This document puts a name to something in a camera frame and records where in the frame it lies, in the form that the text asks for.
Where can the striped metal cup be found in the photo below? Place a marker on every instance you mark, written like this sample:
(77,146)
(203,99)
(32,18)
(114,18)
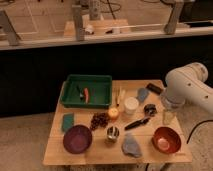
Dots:
(112,134)

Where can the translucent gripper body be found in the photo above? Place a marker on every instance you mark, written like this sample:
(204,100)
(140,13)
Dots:
(168,116)

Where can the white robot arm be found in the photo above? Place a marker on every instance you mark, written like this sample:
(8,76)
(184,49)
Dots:
(186,83)

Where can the green sponge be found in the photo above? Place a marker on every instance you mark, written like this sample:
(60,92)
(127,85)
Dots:
(67,121)

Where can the orange carrot toy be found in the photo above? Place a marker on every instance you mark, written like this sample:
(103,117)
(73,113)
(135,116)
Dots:
(86,94)

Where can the black rectangular block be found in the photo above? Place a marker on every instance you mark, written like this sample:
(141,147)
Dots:
(155,89)

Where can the grey post right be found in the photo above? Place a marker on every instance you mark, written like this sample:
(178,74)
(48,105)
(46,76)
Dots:
(177,6)

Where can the black handled utensil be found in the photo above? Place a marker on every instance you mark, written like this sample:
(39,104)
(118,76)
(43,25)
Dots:
(137,123)

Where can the grey post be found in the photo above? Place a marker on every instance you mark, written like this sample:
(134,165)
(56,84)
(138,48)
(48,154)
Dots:
(177,6)
(78,22)
(5,23)

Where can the dark small tool in tray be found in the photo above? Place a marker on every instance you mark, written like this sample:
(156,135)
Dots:
(80,93)

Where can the purple bowl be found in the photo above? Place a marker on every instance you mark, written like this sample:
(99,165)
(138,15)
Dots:
(77,139)

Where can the red orange bowl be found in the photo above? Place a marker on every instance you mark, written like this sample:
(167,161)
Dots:
(166,140)

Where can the blue grey cloth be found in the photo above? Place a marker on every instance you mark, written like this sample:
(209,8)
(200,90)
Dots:
(142,94)

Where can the grey post middle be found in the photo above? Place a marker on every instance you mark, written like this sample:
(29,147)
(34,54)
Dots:
(78,22)

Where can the grey crumpled cloth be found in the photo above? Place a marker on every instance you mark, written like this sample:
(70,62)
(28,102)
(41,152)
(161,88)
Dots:
(130,146)

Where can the white round container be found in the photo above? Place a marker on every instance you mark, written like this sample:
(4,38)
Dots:
(130,105)

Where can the wooden table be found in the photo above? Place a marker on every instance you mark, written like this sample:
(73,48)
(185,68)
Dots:
(101,150)

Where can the dark grape bunch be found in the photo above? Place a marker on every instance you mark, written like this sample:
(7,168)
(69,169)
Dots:
(99,120)

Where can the grey post left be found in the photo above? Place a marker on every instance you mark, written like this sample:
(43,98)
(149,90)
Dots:
(5,23)

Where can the green plastic tray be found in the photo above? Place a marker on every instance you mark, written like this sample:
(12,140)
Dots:
(100,91)

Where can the orange fruit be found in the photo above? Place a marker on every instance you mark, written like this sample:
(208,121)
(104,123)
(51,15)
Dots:
(113,113)

